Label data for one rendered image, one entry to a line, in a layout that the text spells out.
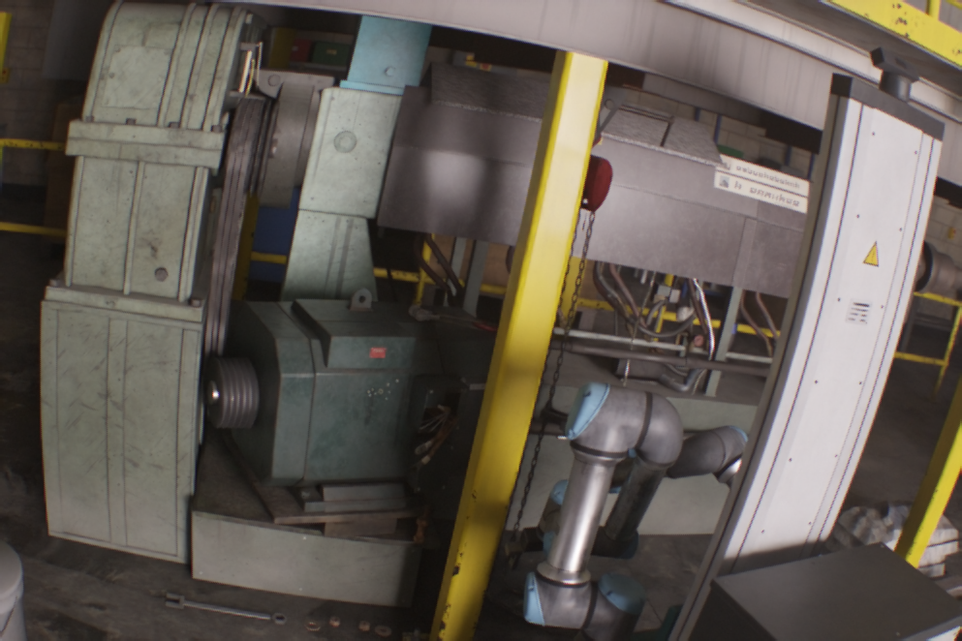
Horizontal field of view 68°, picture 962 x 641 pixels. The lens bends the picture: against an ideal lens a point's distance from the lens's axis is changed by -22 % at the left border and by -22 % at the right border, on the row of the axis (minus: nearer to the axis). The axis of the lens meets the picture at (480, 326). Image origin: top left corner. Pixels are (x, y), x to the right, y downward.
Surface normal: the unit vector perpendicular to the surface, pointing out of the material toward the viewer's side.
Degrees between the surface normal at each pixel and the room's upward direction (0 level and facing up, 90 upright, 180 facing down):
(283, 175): 114
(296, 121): 73
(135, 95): 80
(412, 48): 90
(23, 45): 90
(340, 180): 90
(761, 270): 90
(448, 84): 30
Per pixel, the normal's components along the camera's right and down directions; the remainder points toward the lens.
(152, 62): 0.22, 0.15
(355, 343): 0.50, 0.34
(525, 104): 0.26, -0.65
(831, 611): 0.20, -0.94
